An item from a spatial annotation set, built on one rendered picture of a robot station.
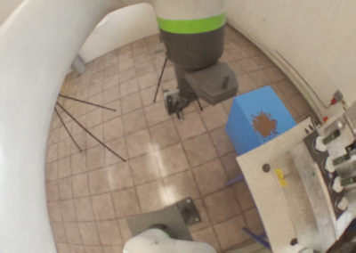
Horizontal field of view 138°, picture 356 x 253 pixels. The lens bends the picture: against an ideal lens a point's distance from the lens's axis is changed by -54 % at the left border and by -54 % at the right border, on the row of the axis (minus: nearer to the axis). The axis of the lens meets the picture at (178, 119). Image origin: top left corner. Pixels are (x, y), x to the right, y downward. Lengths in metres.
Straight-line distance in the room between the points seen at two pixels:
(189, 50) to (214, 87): 0.06
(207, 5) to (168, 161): 1.59
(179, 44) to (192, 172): 1.49
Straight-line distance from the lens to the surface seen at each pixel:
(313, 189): 0.77
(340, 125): 0.84
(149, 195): 1.68
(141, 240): 0.49
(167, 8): 0.17
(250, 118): 1.20
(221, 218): 1.63
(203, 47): 0.19
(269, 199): 0.93
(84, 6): 0.16
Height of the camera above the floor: 1.59
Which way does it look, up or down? 60 degrees down
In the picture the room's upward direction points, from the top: 16 degrees counter-clockwise
